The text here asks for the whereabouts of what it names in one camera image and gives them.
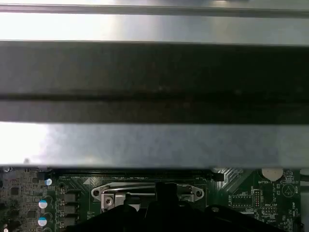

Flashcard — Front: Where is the black RAM slot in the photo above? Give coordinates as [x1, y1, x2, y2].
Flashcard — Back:
[40, 168, 224, 182]

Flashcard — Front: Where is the black open PC case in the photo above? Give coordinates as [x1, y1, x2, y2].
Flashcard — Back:
[0, 3, 309, 170]

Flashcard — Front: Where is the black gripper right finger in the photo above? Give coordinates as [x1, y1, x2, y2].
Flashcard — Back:
[166, 182, 305, 232]

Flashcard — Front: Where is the silver coin battery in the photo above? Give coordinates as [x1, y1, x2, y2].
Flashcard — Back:
[261, 168, 284, 180]

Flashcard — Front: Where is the CPU socket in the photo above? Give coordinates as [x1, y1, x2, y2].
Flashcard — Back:
[91, 182, 204, 214]

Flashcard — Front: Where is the black regulator chip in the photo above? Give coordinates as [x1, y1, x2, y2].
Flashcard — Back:
[63, 217, 80, 227]
[63, 205, 81, 215]
[63, 190, 81, 203]

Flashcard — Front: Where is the metal wire locking lever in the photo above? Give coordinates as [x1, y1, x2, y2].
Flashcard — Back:
[104, 184, 158, 193]

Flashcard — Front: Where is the metal socket cover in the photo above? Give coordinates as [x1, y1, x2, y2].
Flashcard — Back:
[125, 191, 156, 205]

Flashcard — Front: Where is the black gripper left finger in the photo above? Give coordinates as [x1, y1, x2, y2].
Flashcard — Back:
[65, 182, 167, 232]

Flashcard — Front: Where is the green motherboard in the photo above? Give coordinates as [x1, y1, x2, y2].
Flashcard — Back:
[0, 166, 309, 232]

